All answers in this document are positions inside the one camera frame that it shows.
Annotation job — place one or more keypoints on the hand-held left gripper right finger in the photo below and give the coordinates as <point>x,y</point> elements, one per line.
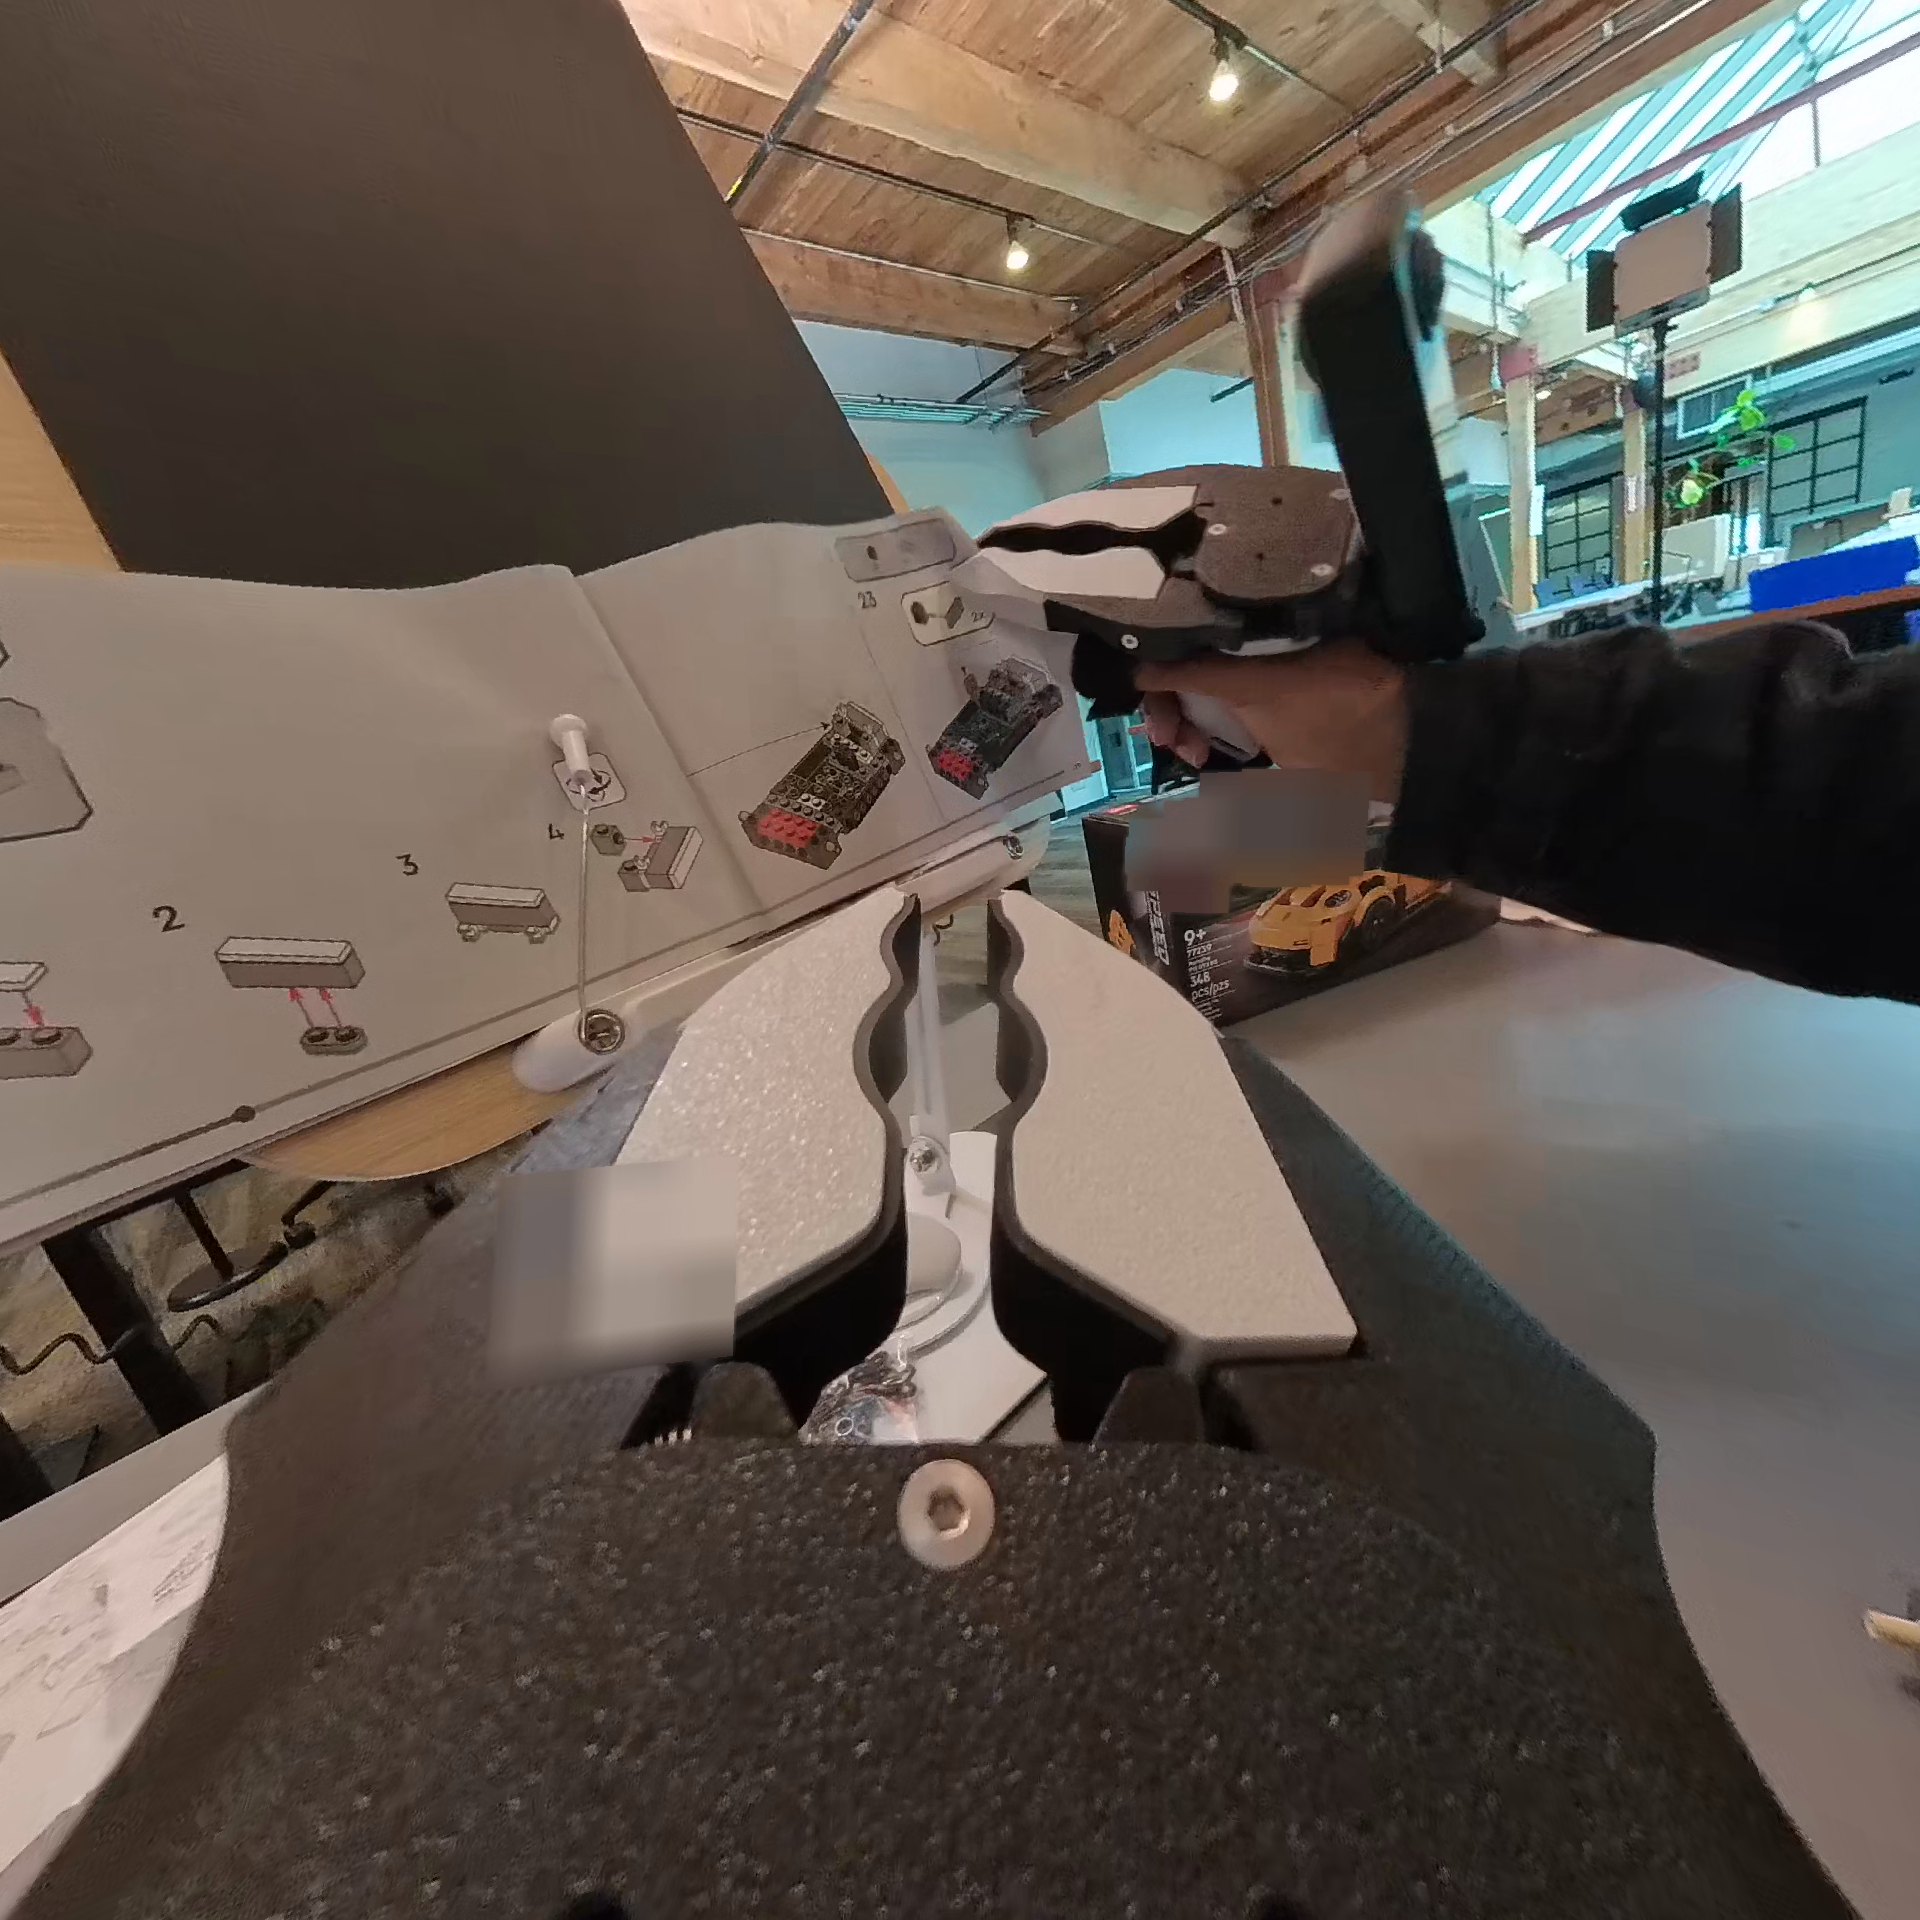
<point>1156,1171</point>

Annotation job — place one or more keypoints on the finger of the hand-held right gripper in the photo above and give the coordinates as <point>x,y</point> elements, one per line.
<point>1102,574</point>
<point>1095,517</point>

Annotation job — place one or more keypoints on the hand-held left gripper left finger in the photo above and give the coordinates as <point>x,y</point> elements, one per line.
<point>781,1080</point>

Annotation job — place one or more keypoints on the white book stand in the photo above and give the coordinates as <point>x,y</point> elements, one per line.
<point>955,1200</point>

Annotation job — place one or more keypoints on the instruction booklet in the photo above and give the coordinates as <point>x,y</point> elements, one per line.
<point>375,749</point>

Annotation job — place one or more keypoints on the person's right hand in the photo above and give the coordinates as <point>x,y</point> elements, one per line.
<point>1321,720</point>

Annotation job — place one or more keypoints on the hanging track lamp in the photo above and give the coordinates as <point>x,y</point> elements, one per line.
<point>1019,248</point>
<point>1225,66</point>

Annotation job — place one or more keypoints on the black toy car set box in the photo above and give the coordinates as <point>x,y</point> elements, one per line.
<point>1321,931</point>

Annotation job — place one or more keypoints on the green potted plant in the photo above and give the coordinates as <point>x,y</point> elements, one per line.
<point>1740,435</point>

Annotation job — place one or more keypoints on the studio light panel on stand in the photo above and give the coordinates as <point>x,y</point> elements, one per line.
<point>1665,264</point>

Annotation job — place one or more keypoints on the blue storage crate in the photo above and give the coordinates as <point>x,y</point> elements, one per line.
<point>1845,568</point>

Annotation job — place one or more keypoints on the dark grey partition panel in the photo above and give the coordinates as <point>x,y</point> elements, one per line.
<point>375,269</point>

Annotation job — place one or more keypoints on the printed white paper bag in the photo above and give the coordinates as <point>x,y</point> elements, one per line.
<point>90,1650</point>

